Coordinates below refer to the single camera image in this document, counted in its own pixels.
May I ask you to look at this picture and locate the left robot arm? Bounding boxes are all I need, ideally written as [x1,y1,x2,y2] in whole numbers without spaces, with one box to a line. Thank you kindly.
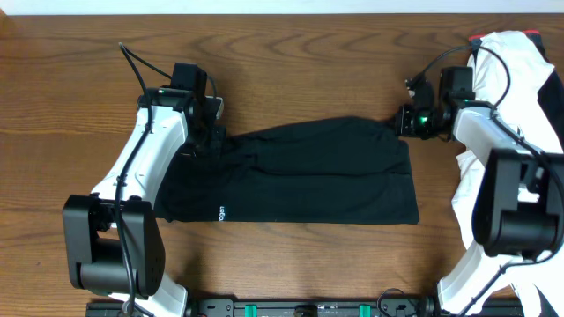
[63,87,224,316]

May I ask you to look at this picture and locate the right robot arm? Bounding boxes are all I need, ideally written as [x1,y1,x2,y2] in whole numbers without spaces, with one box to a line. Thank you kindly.
[391,99,563,316]

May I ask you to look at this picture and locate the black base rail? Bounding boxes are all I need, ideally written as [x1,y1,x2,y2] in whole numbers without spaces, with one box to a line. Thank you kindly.
[85,293,524,317]

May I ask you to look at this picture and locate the black t-shirt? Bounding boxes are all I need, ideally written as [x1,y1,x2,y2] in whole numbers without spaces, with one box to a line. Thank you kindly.
[154,117,419,225]

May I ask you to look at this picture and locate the white clothes pile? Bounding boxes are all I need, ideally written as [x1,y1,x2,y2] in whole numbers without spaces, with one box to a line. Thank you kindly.
[451,31,563,316]

